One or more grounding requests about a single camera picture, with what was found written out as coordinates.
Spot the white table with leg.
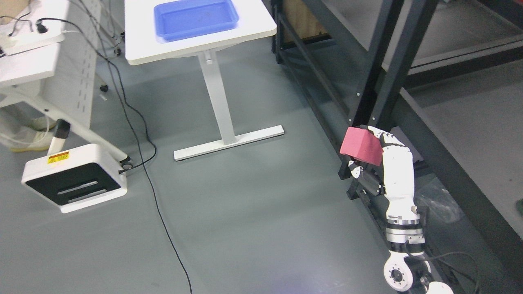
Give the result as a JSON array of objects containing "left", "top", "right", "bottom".
[{"left": 124, "top": 0, "right": 284, "bottom": 161}]

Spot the black floor cable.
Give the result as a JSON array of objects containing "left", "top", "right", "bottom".
[{"left": 37, "top": 16, "right": 193, "bottom": 294}]

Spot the cardboard box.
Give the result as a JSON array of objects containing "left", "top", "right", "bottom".
[{"left": 282, "top": 0, "right": 328, "bottom": 40}]

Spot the white floor device box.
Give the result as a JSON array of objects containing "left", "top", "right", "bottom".
[{"left": 21, "top": 144, "right": 128, "bottom": 214}]

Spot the pink block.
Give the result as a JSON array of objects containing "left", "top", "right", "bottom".
[{"left": 340, "top": 127, "right": 383, "bottom": 166}]

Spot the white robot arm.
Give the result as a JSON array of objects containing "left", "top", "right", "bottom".
[{"left": 383, "top": 219, "right": 454, "bottom": 294}]

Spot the white power strip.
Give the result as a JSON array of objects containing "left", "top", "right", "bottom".
[{"left": 0, "top": 31, "right": 64, "bottom": 56}]

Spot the clear plastic bag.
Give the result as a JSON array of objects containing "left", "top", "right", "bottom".
[{"left": 414, "top": 178, "right": 464, "bottom": 225}]

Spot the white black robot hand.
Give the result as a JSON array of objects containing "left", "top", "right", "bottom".
[{"left": 348, "top": 125, "right": 420, "bottom": 221}]

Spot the blue plastic tray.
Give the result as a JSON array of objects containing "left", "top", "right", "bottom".
[{"left": 154, "top": 0, "right": 239, "bottom": 42}]

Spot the white folding desk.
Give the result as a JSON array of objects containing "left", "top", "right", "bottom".
[{"left": 1, "top": 0, "right": 130, "bottom": 163}]

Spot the black metal shelf right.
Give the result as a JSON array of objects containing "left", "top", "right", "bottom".
[{"left": 270, "top": 0, "right": 522, "bottom": 292}]

